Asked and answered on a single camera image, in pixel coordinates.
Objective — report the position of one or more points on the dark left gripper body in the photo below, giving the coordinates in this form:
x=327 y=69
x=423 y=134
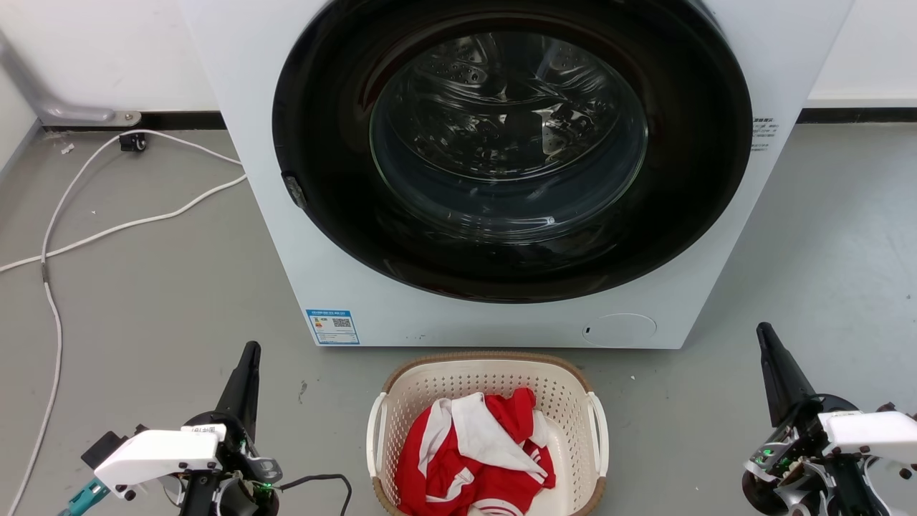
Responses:
x=247 y=469

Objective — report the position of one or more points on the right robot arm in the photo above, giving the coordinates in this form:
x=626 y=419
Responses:
x=860 y=491

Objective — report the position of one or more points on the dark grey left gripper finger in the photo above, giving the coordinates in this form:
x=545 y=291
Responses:
x=240 y=394

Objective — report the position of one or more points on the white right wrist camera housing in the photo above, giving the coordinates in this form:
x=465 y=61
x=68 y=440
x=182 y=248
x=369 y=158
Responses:
x=874 y=433

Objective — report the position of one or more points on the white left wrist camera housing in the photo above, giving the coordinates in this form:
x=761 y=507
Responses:
x=157 y=453

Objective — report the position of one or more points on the red and white garment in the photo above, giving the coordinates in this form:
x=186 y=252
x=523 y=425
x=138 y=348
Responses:
x=494 y=466

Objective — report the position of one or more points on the blue energy label sticker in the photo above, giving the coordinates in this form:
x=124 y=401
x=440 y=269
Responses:
x=332 y=327

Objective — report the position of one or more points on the round white filter cover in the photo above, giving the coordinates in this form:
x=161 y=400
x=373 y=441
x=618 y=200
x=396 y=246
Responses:
x=620 y=330

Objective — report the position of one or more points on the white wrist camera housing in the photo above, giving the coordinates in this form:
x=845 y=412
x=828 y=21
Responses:
x=157 y=453
x=874 y=433

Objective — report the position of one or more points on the teal connector on left arm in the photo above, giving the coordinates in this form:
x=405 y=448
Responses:
x=84 y=496

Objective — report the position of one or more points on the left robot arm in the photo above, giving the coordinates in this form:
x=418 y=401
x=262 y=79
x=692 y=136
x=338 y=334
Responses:
x=204 y=498

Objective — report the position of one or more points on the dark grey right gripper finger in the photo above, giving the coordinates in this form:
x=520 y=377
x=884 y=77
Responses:
x=782 y=376

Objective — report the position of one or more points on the small printed text label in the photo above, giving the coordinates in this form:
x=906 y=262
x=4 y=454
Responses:
x=761 y=134

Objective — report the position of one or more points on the black round washer door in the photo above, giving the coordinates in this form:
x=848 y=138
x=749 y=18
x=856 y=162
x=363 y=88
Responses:
x=688 y=179

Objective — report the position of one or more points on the white front-load washing machine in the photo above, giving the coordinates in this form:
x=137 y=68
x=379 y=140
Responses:
x=272 y=236

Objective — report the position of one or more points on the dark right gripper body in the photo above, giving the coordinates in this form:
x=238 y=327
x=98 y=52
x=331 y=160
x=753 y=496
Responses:
x=788 y=459

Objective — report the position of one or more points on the cream perforated laundry basket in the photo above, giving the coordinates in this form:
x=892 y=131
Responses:
x=444 y=380

